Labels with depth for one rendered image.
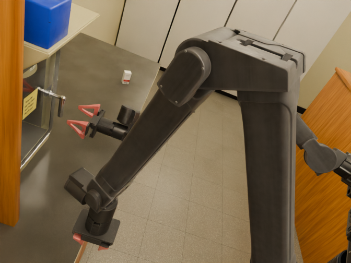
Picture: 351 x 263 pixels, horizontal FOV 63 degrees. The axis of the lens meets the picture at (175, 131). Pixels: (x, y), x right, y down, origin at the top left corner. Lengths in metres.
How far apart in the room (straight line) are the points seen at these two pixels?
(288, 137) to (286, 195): 0.08
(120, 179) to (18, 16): 0.33
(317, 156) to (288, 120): 0.56
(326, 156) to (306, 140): 0.07
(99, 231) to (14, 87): 0.36
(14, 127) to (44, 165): 0.49
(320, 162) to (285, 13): 3.08
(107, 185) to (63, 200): 0.54
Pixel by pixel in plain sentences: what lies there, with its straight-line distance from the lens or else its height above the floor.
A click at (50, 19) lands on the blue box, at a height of 1.58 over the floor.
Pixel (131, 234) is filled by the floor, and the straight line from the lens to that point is 2.18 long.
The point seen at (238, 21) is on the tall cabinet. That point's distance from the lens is 3.79.
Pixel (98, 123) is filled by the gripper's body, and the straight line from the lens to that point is 1.05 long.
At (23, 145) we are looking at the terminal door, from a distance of 1.05.
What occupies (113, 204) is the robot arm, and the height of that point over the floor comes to 1.29.
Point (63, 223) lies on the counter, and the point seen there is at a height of 0.94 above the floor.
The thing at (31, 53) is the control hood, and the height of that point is 1.50.
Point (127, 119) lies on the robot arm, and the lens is 1.03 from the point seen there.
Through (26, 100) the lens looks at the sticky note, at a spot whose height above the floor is 1.27.
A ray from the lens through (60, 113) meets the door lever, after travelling 1.11.
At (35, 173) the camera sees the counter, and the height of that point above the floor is 0.94.
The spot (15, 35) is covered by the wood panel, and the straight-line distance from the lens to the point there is 0.60.
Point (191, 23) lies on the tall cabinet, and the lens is 3.81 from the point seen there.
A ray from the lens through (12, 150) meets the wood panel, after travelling 0.78.
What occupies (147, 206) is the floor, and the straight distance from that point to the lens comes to 2.34.
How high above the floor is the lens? 1.84
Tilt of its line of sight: 36 degrees down
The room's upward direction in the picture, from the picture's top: 25 degrees clockwise
